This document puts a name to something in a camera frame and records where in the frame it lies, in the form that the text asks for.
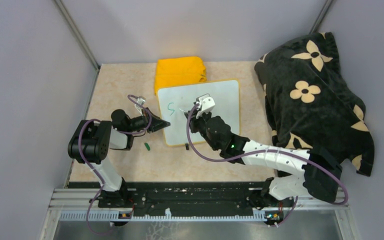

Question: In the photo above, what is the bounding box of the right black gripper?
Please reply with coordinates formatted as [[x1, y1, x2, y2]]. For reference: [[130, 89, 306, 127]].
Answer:
[[185, 107, 220, 151]]

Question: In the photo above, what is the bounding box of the yellow-framed whiteboard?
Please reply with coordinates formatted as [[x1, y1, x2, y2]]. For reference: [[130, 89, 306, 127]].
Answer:
[[156, 78, 242, 147]]

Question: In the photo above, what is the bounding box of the folded yellow cloth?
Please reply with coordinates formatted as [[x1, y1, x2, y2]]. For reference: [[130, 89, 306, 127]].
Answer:
[[154, 56, 207, 94]]

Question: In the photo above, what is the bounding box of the green marker cap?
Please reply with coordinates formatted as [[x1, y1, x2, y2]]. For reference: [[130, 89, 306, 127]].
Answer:
[[144, 142, 151, 151]]

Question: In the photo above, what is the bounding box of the right metal corner post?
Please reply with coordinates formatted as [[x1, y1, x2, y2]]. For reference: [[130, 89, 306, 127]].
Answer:
[[309, 0, 336, 34]]

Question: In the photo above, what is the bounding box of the metal corner post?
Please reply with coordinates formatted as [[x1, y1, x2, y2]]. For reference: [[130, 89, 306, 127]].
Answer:
[[52, 0, 101, 72], [309, 0, 336, 34]]

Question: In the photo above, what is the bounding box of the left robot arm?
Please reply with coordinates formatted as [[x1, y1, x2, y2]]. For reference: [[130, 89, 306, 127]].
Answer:
[[67, 108, 171, 208]]

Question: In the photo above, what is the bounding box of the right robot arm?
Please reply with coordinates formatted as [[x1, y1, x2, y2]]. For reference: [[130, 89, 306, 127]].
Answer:
[[184, 110, 344, 206]]

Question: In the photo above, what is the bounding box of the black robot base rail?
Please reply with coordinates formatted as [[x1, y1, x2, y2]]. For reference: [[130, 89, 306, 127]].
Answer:
[[96, 181, 295, 225]]

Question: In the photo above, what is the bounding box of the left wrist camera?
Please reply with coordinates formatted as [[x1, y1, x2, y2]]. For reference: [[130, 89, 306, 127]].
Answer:
[[135, 96, 146, 113]]

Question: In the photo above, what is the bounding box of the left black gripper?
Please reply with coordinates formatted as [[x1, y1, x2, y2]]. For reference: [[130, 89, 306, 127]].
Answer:
[[125, 106, 170, 133]]

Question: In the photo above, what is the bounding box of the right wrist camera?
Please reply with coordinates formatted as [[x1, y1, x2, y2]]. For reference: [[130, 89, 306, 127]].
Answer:
[[195, 93, 216, 119]]

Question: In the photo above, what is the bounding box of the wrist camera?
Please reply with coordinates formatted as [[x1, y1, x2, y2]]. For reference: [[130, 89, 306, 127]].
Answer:
[[135, 96, 146, 113], [195, 93, 216, 119]]

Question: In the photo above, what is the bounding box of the left metal corner post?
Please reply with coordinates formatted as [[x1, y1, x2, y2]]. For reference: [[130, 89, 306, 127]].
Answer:
[[52, 0, 101, 72]]

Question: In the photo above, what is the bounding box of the black floral blanket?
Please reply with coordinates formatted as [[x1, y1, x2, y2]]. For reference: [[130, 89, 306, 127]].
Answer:
[[254, 32, 375, 177]]

